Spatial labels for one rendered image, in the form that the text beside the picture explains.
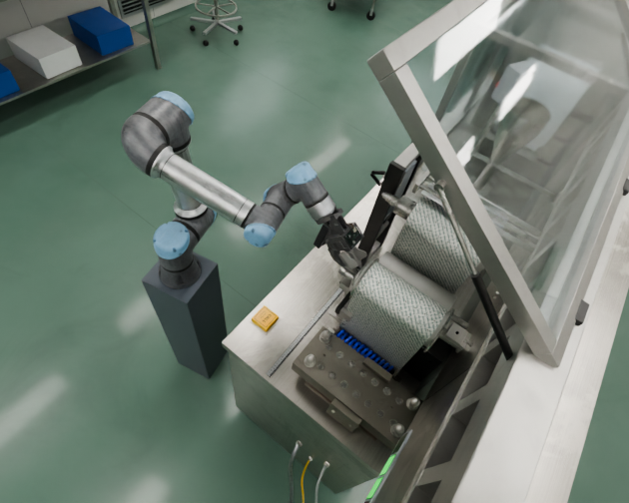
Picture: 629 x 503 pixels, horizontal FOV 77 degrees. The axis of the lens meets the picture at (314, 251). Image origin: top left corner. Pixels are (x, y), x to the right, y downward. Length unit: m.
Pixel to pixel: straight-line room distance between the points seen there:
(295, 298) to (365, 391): 0.45
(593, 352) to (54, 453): 2.23
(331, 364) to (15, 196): 2.63
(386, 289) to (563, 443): 0.51
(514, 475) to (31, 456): 2.18
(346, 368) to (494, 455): 0.71
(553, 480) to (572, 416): 0.14
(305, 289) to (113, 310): 1.40
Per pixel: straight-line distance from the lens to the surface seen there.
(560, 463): 0.99
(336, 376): 1.28
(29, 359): 2.66
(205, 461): 2.26
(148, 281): 1.59
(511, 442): 0.69
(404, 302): 1.11
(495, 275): 0.65
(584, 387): 1.08
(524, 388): 0.73
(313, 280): 1.56
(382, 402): 1.29
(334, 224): 1.10
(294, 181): 1.07
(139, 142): 1.12
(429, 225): 1.20
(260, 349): 1.43
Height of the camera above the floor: 2.23
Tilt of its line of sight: 55 degrees down
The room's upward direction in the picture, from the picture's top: 13 degrees clockwise
